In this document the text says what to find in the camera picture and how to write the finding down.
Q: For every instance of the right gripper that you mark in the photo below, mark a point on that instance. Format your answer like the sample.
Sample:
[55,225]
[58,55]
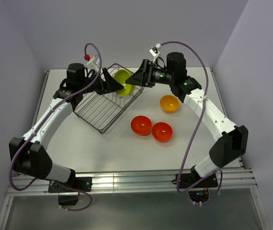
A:
[143,75]

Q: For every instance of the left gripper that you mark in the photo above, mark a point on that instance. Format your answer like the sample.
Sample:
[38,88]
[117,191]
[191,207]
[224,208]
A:
[110,86]

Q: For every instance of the lime green bowl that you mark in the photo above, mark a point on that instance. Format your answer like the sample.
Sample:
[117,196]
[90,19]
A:
[121,76]

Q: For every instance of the yellow-orange bowl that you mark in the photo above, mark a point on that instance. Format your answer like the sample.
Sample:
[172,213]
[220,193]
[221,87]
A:
[169,103]

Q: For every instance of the red-orange bowl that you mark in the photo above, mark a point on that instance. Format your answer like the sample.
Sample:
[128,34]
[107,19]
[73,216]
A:
[141,125]
[162,132]

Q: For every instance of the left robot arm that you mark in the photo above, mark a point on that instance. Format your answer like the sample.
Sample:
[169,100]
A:
[28,153]

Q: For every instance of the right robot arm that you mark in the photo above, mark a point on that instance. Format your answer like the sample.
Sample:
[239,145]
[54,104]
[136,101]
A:
[230,139]

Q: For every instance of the wire dish rack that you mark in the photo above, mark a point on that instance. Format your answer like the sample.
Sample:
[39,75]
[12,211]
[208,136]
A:
[102,111]

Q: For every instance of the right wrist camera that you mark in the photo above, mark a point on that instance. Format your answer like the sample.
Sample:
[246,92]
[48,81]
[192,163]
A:
[155,51]

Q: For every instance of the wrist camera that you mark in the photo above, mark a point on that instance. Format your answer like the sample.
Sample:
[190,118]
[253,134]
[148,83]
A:
[155,51]
[92,62]

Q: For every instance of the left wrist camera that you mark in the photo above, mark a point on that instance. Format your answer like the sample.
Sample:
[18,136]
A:
[92,62]

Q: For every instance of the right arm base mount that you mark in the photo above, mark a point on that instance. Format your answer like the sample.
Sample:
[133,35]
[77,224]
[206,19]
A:
[199,194]

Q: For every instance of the aluminium rail frame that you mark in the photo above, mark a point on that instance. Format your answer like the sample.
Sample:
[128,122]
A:
[132,178]

